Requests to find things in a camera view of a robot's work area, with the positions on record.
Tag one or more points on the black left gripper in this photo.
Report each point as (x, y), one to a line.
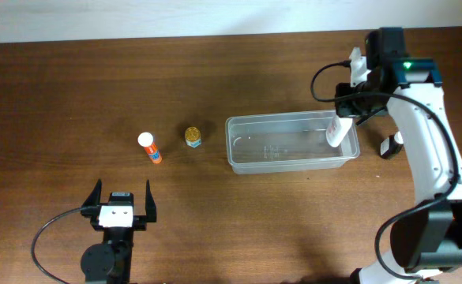
(140, 222)

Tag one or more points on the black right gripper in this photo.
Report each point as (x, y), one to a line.
(343, 110)

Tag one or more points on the white spray bottle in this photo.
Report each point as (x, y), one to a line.
(337, 130)

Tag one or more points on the orange Redoxon tablet tube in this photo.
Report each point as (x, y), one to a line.
(146, 140)

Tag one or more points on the small gold-lidded balm jar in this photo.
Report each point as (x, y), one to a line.
(193, 137)

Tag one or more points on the dark bottle white cap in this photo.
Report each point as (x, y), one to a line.
(391, 146)

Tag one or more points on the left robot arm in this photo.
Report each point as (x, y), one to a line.
(110, 260)

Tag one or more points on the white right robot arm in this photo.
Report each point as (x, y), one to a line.
(425, 240)

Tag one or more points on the clear plastic container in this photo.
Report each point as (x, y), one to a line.
(296, 141)

